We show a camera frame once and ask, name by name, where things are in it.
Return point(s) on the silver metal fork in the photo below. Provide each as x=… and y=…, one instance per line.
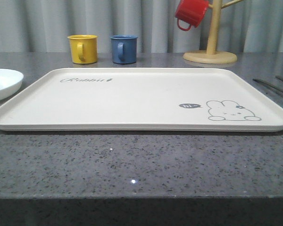
x=268, y=84

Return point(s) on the white round plate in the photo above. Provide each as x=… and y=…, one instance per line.
x=10, y=82

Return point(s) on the blue enamel mug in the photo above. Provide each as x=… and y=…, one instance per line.
x=124, y=49

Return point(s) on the cream rabbit serving tray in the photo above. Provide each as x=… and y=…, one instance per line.
x=186, y=99

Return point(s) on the yellow enamel mug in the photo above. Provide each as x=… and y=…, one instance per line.
x=83, y=48

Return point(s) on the wooden mug tree stand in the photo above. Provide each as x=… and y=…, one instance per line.
x=211, y=55

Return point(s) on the red enamel mug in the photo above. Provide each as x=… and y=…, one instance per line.
x=191, y=12

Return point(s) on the grey pleated curtain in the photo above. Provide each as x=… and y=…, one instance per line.
x=44, y=25

